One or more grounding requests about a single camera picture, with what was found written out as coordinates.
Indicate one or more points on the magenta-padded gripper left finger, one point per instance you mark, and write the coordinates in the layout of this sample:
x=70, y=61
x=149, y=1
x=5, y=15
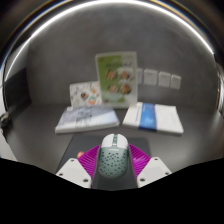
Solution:
x=88, y=163

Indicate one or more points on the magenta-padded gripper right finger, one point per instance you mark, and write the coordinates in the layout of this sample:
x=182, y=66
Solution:
x=138, y=161

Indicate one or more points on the green and white computer mouse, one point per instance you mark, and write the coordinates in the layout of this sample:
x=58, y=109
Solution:
x=113, y=160

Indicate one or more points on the dark printed mouse pad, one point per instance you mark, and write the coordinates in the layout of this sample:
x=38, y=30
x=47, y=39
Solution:
x=83, y=143

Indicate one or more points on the grey cover book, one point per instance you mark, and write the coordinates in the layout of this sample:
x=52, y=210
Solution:
x=86, y=118

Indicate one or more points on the white book with blue band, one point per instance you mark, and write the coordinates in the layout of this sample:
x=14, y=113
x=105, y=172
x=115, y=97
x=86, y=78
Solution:
x=163, y=116

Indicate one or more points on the small colourful printed card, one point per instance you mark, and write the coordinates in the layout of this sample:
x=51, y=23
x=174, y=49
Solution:
x=85, y=95

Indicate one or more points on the green printed standing poster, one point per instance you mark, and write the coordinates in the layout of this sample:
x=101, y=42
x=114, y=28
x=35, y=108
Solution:
x=116, y=80

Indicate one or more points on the white ceiling light strip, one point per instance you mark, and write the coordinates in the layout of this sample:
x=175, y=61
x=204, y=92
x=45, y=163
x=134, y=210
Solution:
x=100, y=4

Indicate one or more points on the white wall socket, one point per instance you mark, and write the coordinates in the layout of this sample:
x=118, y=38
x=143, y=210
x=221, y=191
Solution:
x=176, y=82
x=139, y=76
x=150, y=77
x=164, y=79

